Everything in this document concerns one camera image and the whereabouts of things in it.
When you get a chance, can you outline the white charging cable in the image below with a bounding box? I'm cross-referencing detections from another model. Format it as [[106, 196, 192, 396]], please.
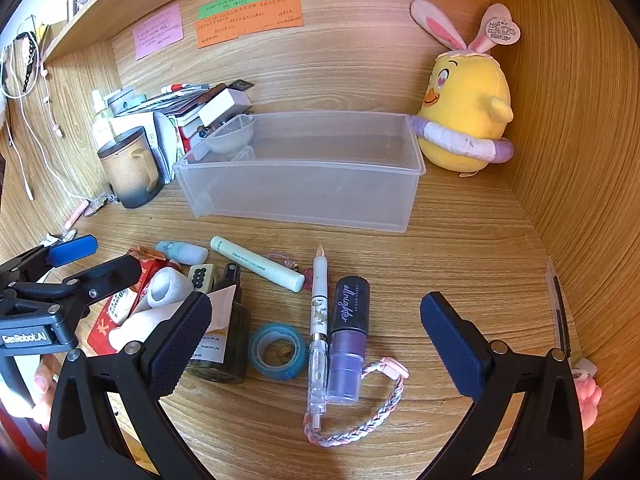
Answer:
[[0, 15, 96, 202]]

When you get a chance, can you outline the white rectangular box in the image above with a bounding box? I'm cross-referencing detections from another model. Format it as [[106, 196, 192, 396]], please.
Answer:
[[197, 89, 249, 126]]

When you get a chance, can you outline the pink plush item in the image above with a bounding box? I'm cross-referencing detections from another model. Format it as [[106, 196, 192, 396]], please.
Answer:
[[570, 360, 603, 433]]

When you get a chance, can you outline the light green tube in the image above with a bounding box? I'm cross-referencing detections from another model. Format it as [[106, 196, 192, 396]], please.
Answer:
[[210, 236, 305, 293]]

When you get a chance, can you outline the stack of books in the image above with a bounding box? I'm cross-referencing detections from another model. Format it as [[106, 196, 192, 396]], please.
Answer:
[[112, 80, 253, 136]]

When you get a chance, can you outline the yellow chick plush toy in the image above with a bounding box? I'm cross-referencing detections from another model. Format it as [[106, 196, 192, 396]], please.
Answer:
[[410, 0, 522, 178]]

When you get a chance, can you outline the clear plastic funnel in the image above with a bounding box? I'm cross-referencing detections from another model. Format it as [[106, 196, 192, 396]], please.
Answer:
[[206, 115, 257, 156]]

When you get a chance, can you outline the red packet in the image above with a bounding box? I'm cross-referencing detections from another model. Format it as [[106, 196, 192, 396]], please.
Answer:
[[87, 245, 168, 358]]

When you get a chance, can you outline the black chain strap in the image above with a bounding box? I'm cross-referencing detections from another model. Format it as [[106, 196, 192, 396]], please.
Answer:
[[17, 32, 40, 96]]

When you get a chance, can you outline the brown ceramic mug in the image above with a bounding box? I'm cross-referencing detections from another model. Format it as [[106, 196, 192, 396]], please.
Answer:
[[96, 126, 166, 210]]

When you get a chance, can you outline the small pink stick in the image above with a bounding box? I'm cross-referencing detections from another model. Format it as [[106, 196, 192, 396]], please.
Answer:
[[64, 200, 89, 232]]

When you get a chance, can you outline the white tube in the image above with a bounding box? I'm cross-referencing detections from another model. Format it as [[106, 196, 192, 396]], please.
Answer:
[[110, 305, 176, 356]]

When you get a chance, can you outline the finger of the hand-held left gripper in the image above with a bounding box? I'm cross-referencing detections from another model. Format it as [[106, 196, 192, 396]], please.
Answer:
[[10, 255, 143, 322], [0, 235, 99, 287]]

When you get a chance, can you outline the clear plastic storage box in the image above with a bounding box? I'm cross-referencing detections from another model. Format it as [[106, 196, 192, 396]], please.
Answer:
[[172, 112, 427, 233]]

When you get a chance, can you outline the pink charm keychain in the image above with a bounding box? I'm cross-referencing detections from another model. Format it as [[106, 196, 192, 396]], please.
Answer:
[[267, 252, 316, 288]]

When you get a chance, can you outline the person's left hand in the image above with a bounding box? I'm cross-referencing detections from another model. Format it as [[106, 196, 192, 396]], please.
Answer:
[[32, 359, 66, 432]]

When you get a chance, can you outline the white paper card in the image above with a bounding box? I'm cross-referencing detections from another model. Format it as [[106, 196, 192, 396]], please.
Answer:
[[200, 285, 239, 366]]

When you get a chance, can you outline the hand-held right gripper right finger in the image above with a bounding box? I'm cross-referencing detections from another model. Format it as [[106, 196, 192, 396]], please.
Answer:
[[419, 291, 586, 480]]

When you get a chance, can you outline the dark green dropper bottle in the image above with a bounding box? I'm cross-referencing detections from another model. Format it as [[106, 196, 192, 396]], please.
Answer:
[[185, 262, 252, 386]]

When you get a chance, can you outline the white lotion bottle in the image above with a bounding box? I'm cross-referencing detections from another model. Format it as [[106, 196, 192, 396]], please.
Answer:
[[91, 90, 118, 153]]

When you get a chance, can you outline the white mahjong tile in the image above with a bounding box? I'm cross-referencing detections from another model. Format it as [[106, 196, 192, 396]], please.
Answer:
[[187, 262, 217, 292]]

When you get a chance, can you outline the white fountain pen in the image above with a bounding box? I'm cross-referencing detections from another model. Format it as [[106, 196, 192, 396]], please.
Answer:
[[306, 245, 331, 431]]

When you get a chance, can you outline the pink sticky note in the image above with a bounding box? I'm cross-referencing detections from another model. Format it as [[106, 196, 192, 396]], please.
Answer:
[[133, 4, 185, 61]]

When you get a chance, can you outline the green sticky note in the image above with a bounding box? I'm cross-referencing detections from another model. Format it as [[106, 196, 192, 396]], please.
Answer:
[[198, 0, 272, 20]]

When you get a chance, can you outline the orange sticky note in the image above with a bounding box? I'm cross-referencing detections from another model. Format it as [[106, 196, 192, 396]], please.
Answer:
[[195, 0, 305, 50]]

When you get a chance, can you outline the white printed carton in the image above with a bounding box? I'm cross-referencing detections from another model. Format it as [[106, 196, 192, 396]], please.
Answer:
[[152, 110, 182, 183]]

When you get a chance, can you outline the light blue small bottle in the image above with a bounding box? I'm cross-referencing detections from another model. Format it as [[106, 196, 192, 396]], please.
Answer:
[[155, 241, 209, 266]]

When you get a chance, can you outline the white tape roll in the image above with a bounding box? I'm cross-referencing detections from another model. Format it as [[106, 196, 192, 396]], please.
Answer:
[[146, 267, 195, 308]]

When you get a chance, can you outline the pink braided lanyard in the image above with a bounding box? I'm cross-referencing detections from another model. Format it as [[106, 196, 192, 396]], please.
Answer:
[[302, 356, 410, 448]]

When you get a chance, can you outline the purple spray bottle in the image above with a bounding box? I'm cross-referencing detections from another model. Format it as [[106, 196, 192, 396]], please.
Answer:
[[326, 276, 372, 405]]

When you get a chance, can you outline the red clothing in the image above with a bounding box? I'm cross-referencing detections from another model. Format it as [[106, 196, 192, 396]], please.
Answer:
[[0, 400, 46, 458]]

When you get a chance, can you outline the blue tape roll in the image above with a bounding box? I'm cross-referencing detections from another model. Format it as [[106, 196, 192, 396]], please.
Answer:
[[248, 323, 307, 384]]

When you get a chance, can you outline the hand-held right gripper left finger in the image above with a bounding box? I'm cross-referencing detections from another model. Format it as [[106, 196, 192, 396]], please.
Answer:
[[47, 290, 221, 480]]

